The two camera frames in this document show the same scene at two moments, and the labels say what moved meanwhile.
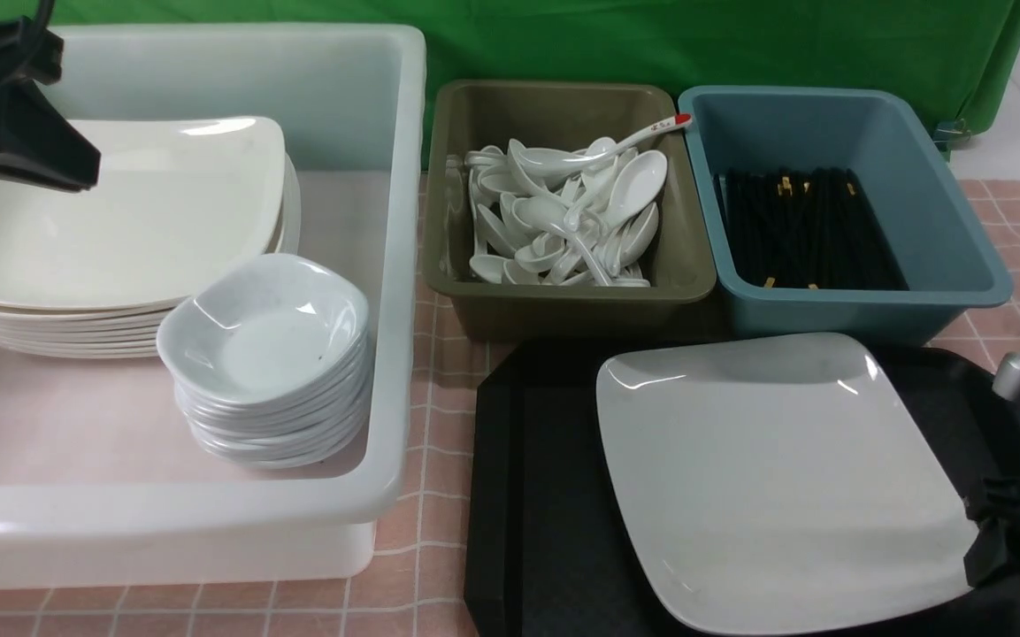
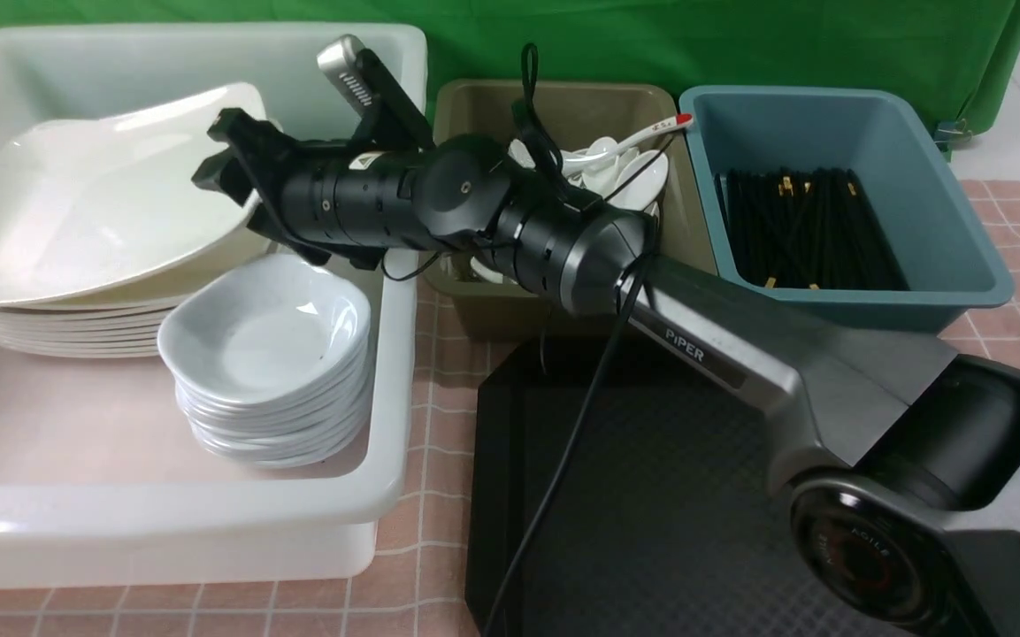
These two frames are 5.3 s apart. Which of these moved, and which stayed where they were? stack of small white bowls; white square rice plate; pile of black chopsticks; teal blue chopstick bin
Moved: white square rice plate
Stayed: pile of black chopsticks; stack of small white bowls; teal blue chopstick bin
